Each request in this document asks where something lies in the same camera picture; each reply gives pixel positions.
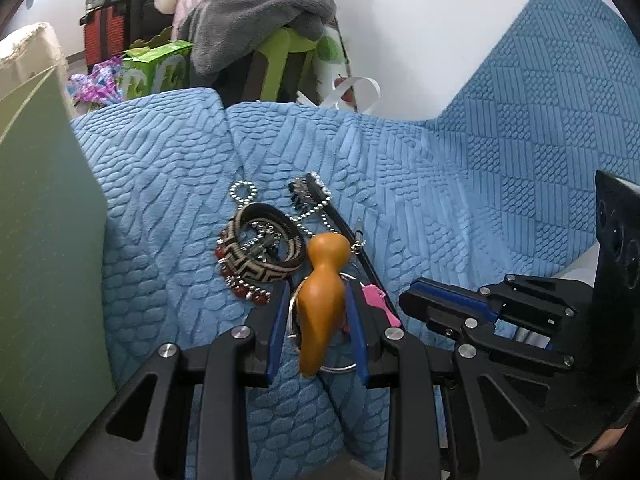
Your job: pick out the grey fleece blanket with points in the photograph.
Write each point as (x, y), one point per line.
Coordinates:
(250, 15)

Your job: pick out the blue textured blanket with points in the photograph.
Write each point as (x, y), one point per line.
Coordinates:
(450, 185)

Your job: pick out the green plastic stool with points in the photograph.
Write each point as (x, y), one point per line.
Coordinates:
(285, 45)

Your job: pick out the green board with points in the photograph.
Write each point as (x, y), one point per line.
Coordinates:
(45, 260)

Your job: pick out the purple colourful cloth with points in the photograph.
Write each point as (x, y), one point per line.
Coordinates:
(95, 82)

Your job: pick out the floral covered box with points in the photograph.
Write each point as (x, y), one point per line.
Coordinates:
(30, 45)

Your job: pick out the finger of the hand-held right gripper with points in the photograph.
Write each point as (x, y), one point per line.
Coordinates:
(450, 296)
(430, 312)

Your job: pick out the person's right forearm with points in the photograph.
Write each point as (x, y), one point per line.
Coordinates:
(612, 444)

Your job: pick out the small silver pendant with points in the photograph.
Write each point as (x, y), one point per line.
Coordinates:
(359, 240)

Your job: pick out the green cardboard box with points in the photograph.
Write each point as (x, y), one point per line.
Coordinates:
(160, 67)

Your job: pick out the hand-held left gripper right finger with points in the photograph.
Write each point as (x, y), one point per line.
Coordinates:
(357, 332)

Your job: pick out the white fruit print bag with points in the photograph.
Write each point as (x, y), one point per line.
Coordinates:
(327, 50)

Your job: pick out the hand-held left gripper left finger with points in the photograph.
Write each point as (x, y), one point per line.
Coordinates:
(274, 345)

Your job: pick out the orange wooden gourd ornament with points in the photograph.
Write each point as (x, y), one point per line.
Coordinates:
(322, 310)

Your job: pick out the black beige patterned bangle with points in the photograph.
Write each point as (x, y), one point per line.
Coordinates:
(250, 267)

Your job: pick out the pink hair clip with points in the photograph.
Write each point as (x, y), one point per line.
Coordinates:
(375, 299)

